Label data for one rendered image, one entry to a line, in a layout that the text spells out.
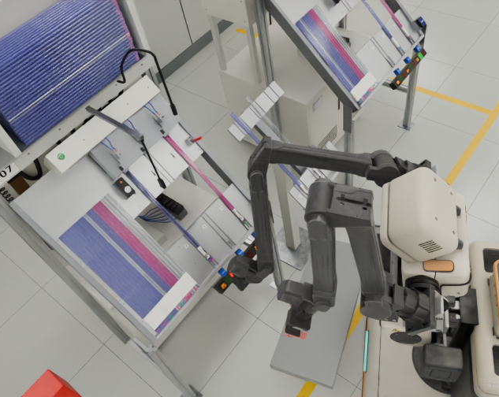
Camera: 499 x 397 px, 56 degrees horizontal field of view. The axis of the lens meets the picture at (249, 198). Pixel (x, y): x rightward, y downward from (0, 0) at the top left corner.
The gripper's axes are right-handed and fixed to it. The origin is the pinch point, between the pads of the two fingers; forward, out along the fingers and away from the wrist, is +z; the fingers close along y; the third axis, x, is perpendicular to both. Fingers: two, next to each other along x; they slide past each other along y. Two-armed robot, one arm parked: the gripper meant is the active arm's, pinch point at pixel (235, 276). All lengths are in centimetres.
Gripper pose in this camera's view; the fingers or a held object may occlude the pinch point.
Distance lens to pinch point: 188.0
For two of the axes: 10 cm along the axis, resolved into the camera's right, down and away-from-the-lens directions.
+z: -4.1, 1.6, 9.0
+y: -6.1, 6.8, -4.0
